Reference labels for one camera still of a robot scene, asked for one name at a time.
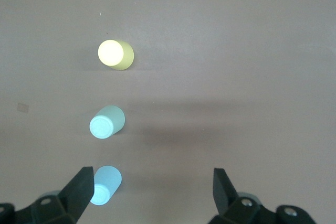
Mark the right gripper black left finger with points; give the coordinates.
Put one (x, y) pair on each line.
(65, 205)

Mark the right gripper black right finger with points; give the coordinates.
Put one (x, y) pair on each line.
(231, 208)

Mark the sage green plastic cup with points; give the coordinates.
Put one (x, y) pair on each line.
(105, 125)

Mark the yellow plastic cup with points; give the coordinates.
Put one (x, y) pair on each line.
(113, 53)

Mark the light blue plastic cup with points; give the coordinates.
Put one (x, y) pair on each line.
(107, 184)

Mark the brown table mat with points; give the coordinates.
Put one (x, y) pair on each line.
(210, 51)

